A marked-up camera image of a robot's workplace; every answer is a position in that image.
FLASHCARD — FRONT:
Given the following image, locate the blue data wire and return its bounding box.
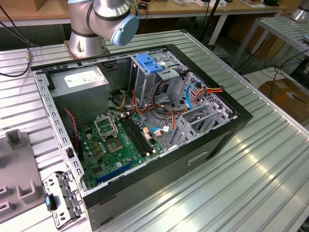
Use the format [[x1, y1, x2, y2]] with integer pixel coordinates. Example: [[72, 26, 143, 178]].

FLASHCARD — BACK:
[[185, 78, 202, 111]]

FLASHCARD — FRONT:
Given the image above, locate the orange red power wire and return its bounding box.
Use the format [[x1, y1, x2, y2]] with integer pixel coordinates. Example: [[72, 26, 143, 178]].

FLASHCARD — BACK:
[[192, 86, 225, 103]]

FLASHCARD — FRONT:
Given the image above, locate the grey metal disk bay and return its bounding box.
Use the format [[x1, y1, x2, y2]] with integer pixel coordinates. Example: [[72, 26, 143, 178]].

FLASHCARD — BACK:
[[166, 72, 239, 150]]

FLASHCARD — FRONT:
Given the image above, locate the black RAM slot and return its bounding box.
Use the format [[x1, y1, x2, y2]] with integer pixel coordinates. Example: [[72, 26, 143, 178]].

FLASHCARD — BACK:
[[120, 116, 148, 157], [126, 115, 156, 154]]

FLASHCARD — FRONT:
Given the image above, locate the grey metal drive cage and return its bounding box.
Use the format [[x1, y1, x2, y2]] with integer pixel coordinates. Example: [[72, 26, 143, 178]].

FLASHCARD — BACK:
[[129, 49, 188, 107]]

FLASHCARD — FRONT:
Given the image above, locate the metal locking lever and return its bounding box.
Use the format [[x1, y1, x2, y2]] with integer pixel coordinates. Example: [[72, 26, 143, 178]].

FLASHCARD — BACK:
[[109, 113, 119, 136]]

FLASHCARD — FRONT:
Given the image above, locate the CPU socket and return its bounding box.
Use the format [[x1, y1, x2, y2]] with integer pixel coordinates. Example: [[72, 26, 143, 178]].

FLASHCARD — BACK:
[[104, 135, 126, 155]]

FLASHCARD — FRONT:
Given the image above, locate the green motherboard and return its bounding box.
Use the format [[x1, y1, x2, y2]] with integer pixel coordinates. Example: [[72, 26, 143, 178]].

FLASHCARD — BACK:
[[78, 112, 165, 191]]

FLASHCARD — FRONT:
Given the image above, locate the blue plastic drive latch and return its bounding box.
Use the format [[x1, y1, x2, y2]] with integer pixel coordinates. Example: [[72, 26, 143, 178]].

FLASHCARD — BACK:
[[136, 53, 165, 75]]

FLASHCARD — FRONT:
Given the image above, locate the metal socket cover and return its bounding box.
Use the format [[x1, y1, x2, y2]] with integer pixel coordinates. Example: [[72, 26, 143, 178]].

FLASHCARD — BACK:
[[93, 115, 119, 142]]

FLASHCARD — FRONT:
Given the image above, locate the black PC case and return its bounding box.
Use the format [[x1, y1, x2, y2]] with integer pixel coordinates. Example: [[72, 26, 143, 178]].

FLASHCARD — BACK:
[[30, 43, 253, 232]]

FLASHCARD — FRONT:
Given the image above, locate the blue expansion slot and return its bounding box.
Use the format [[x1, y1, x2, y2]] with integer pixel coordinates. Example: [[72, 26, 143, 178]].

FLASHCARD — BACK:
[[95, 160, 135, 185]]

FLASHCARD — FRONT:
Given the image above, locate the grey power supply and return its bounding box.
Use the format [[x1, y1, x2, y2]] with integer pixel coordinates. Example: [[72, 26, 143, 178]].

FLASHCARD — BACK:
[[48, 65, 111, 125]]

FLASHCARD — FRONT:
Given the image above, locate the black tripod stand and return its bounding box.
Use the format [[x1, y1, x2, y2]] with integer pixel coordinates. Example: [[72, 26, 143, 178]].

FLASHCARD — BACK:
[[197, 0, 222, 49]]

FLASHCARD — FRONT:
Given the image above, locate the brown cardboard box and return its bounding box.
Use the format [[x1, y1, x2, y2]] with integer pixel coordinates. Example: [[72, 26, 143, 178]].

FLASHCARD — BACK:
[[247, 24, 288, 61], [33, 0, 49, 12], [258, 78, 309, 121]]

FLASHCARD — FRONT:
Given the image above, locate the grey parts rack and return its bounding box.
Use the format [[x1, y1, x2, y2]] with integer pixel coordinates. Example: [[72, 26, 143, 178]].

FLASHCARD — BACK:
[[0, 129, 53, 224]]

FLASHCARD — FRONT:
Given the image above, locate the metal slat side table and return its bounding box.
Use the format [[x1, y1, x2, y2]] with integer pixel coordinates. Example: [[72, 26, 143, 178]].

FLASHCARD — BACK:
[[238, 14, 309, 71]]

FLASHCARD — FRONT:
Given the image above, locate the orange black wire bundle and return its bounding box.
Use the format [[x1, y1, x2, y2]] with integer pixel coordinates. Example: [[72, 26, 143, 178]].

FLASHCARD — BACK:
[[108, 88, 190, 132]]

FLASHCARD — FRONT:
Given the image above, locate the short blue wire white plug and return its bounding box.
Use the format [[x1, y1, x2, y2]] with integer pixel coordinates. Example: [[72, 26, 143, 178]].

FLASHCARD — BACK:
[[149, 125, 172, 138]]

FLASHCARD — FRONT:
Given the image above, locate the red black fan wire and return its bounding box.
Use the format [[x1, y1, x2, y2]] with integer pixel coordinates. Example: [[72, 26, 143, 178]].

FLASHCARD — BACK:
[[63, 108, 80, 153]]

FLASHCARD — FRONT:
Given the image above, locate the metal slot bracket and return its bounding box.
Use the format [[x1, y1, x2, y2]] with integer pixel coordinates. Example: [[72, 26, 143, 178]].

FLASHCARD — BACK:
[[42, 170, 84, 230]]

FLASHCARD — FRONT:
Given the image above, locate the black cable brass plug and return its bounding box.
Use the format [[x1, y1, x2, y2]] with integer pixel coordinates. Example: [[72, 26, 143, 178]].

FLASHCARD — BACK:
[[0, 4, 33, 77]]

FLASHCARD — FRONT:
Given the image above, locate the wooden desk white frame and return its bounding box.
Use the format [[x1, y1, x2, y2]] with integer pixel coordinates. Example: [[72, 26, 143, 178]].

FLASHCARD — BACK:
[[0, 0, 287, 46]]

